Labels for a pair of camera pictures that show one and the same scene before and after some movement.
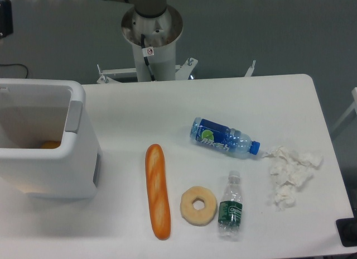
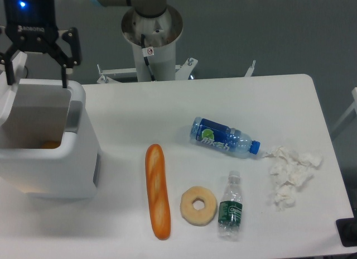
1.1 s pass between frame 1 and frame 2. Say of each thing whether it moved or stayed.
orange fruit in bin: stayed
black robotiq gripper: moved
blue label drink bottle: stayed
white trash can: stayed
